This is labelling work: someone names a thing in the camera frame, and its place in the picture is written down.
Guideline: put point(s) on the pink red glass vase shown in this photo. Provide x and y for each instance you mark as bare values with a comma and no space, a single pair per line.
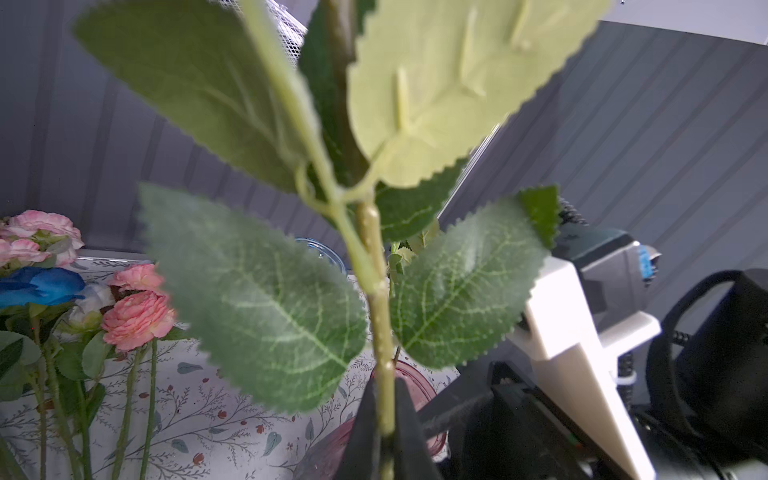
322,460

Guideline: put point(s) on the bunch of artificial flowers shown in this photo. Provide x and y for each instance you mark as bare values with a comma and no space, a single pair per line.
58,333

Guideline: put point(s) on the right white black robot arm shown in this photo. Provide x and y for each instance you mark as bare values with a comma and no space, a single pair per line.
706,375

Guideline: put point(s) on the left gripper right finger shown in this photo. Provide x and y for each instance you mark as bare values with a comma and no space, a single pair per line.
412,460

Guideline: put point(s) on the white wire mesh basket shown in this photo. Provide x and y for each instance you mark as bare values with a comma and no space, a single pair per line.
290,31

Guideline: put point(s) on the floral patterned table mat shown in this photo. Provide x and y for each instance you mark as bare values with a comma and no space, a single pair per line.
203,428

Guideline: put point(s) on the blue purple glass vase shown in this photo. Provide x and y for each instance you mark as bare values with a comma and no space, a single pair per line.
324,252

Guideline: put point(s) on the light pink rose stem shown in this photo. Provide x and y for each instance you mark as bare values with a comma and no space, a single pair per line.
387,98

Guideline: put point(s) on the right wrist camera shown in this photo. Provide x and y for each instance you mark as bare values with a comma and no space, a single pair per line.
586,310

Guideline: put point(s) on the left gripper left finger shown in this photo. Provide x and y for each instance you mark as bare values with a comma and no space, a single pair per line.
362,455

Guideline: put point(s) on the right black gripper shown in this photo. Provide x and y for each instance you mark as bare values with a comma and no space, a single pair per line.
498,427

